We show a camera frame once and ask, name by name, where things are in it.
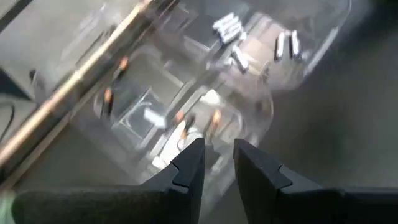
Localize black copper Duracell battery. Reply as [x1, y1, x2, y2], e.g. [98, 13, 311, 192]
[101, 87, 115, 119]
[203, 108, 222, 138]
[174, 109, 197, 140]
[112, 55, 130, 82]

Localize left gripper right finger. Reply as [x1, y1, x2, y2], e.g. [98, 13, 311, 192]
[233, 139, 398, 224]

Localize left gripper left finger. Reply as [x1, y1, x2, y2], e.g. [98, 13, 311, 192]
[12, 138, 206, 224]

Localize clear plastic bin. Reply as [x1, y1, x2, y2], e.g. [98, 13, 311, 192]
[174, 0, 352, 91]
[71, 40, 274, 194]

